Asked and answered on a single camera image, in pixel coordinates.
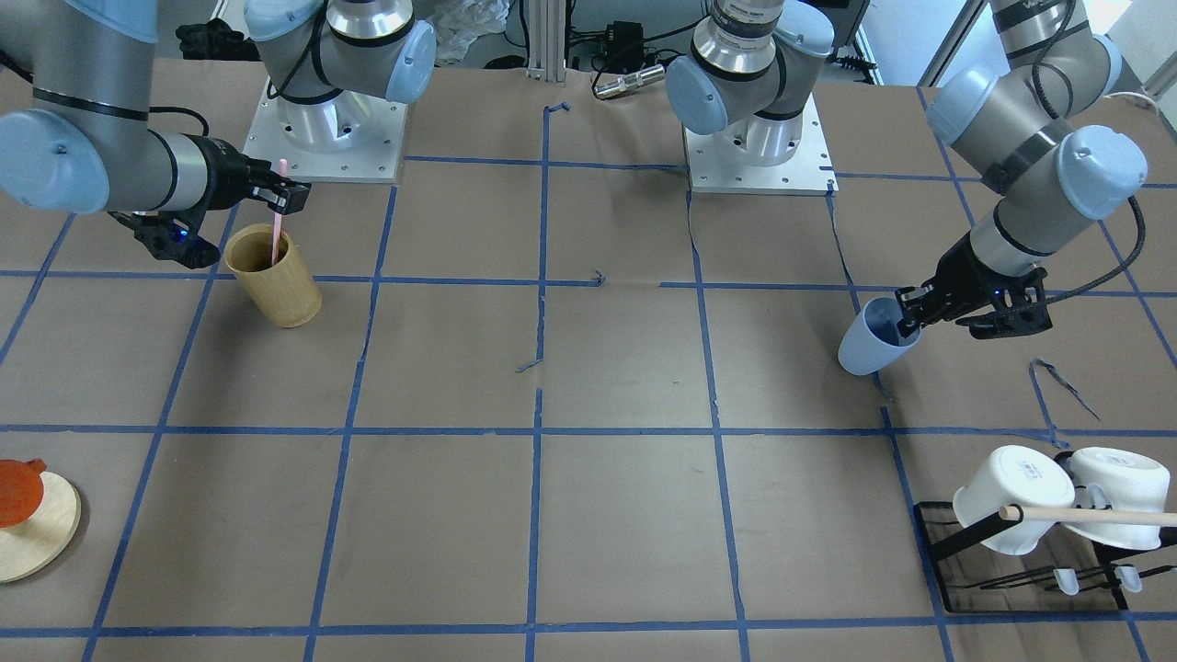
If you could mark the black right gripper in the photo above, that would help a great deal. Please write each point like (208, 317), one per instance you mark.
(223, 173)

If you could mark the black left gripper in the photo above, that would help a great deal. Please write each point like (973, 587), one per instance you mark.
(956, 274)

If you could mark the pink chopstick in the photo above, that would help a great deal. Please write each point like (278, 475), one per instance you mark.
(275, 230)

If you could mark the light blue plastic cup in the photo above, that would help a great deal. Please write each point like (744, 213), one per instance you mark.
(877, 337)

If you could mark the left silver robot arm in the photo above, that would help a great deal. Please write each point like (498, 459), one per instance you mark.
(751, 67)

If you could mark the wooden cup tree stand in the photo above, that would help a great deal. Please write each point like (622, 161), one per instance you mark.
(29, 546)

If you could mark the bamboo cylinder holder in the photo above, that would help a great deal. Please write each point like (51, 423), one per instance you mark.
(283, 290)

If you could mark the white mug near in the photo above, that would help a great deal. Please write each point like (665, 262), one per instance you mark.
(1013, 475)

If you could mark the white mug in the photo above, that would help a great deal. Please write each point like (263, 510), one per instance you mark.
(1013, 475)
(1122, 480)

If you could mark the white mug far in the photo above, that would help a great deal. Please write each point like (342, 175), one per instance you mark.
(1122, 480)

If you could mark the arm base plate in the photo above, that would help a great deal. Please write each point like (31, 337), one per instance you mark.
(350, 139)
(762, 156)

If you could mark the wooden rack handle rod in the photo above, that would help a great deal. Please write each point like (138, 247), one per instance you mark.
(1015, 513)

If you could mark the black wire mug rack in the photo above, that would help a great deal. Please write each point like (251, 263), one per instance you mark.
(999, 566)

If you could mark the aluminium frame post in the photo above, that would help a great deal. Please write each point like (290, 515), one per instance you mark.
(546, 33)

